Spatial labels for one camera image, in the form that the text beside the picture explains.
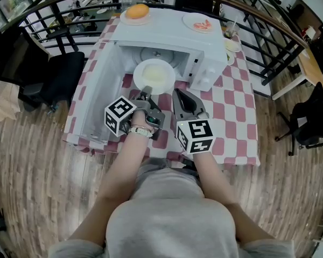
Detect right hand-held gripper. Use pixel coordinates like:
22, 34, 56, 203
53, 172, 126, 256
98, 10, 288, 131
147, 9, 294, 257
172, 88, 215, 155

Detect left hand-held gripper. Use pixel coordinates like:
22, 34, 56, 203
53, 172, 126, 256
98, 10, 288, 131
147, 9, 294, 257
104, 85, 166, 141

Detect white microwave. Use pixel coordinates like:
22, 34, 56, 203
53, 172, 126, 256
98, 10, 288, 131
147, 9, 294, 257
78, 8, 229, 145

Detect person's left forearm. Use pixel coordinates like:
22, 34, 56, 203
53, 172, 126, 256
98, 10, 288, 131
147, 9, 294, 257
98, 133, 153, 202

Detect person's right forearm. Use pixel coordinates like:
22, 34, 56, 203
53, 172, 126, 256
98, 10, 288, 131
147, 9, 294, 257
192, 151, 240, 206

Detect person's left hand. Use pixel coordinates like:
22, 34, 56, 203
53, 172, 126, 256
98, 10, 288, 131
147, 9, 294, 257
130, 111, 153, 130

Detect white wristwatch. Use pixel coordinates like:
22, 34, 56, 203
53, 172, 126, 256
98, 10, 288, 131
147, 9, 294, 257
128, 126, 153, 139

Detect pink white checkered tablecloth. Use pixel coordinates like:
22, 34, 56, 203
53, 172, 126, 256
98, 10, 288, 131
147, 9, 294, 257
62, 15, 261, 167

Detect person's grey trousers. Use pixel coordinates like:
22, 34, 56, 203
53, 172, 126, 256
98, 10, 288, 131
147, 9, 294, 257
139, 157, 200, 177

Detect orange fruit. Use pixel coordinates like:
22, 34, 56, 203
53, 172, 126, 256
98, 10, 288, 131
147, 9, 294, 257
125, 3, 150, 20

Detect red shrimps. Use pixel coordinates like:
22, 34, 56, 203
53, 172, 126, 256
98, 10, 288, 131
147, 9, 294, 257
193, 20, 213, 31

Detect clear plastic drink cup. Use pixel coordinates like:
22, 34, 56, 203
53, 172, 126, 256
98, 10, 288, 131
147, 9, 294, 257
224, 20, 241, 40

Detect black high-back office chair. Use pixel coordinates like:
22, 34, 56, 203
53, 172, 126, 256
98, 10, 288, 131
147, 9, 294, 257
17, 51, 86, 113

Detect black metal railing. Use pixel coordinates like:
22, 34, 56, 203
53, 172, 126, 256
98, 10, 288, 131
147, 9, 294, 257
0, 0, 312, 87

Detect person's grey shirt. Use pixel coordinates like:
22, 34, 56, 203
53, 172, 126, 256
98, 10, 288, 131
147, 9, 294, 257
48, 168, 296, 258

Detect wooden desk with white legs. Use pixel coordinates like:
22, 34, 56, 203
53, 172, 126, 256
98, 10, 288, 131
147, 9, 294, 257
271, 47, 323, 101

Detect beige patterned cloth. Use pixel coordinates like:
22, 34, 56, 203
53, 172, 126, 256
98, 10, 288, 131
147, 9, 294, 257
0, 81, 26, 122

